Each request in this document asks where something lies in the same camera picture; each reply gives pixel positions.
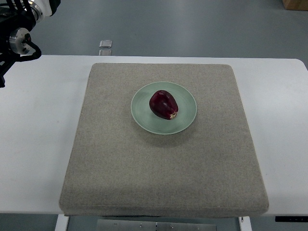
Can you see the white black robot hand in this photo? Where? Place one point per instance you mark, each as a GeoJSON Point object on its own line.
{"type": "Point", "coordinates": [48, 7]}

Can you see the dark red apple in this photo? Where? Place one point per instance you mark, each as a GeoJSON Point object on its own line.
{"type": "Point", "coordinates": [163, 105]}

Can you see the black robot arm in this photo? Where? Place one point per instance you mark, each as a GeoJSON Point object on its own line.
{"type": "Point", "coordinates": [17, 19]}

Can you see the upper metal floor plate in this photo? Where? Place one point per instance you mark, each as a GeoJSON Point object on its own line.
{"type": "Point", "coordinates": [105, 44]}

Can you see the metal floor plate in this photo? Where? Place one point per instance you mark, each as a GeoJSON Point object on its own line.
{"type": "Point", "coordinates": [105, 44]}
{"type": "Point", "coordinates": [105, 52]}

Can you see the lower metal floor plate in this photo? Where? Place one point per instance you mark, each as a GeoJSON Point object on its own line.
{"type": "Point", "coordinates": [105, 52]}

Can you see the light green plate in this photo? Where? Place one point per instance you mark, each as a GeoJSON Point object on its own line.
{"type": "Point", "coordinates": [147, 120]}

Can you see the beige fabric cushion mat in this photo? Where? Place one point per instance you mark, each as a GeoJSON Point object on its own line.
{"type": "Point", "coordinates": [116, 168]}

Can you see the white table leg left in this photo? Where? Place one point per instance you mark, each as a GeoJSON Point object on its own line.
{"type": "Point", "coordinates": [61, 223]}

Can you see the white table leg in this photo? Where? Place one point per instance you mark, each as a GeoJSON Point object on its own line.
{"type": "Point", "coordinates": [61, 223]}
{"type": "Point", "coordinates": [245, 223]}

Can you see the cardboard box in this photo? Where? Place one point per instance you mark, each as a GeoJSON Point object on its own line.
{"type": "Point", "coordinates": [297, 5]}

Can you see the white table leg right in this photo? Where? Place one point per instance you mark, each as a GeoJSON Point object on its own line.
{"type": "Point", "coordinates": [245, 223]}

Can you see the black table control panel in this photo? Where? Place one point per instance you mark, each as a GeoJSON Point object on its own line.
{"type": "Point", "coordinates": [298, 219]}

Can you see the grey metal base plate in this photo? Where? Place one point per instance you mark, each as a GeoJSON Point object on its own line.
{"type": "Point", "coordinates": [128, 225]}

